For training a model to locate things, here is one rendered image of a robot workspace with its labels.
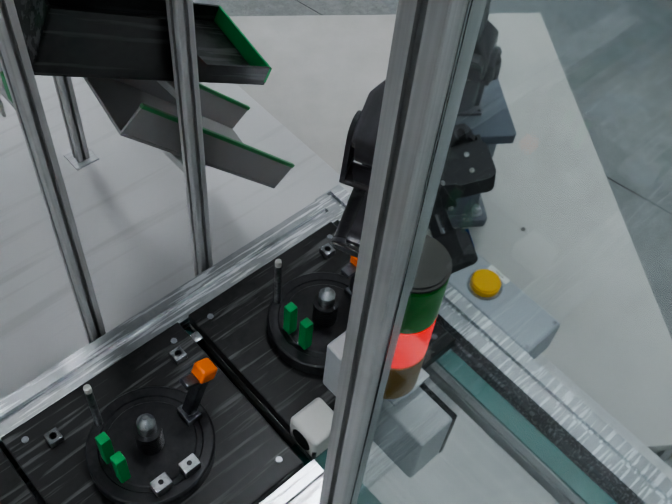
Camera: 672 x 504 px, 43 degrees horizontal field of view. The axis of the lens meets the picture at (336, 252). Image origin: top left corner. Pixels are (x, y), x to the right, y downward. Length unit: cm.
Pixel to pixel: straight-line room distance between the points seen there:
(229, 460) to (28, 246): 50
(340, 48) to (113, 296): 65
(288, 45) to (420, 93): 118
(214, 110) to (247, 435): 46
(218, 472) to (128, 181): 56
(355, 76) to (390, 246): 105
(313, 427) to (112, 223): 50
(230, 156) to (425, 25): 71
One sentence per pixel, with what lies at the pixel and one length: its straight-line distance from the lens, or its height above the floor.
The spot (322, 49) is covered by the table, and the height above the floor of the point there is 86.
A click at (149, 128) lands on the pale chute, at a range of 98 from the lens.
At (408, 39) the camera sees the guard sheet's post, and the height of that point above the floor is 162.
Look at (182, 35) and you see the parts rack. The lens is 87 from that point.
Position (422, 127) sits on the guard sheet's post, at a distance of 42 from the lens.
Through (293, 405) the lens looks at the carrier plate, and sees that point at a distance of 100.
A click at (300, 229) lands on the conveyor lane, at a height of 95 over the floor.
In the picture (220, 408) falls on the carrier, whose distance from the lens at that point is 100.
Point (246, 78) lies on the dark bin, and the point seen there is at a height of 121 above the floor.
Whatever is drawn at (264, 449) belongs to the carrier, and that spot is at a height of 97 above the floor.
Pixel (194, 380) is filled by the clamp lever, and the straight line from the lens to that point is 92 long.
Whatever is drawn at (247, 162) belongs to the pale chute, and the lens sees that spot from 110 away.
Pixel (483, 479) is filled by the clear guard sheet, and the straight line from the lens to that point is 62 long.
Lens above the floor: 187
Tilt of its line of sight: 53 degrees down
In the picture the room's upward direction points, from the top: 7 degrees clockwise
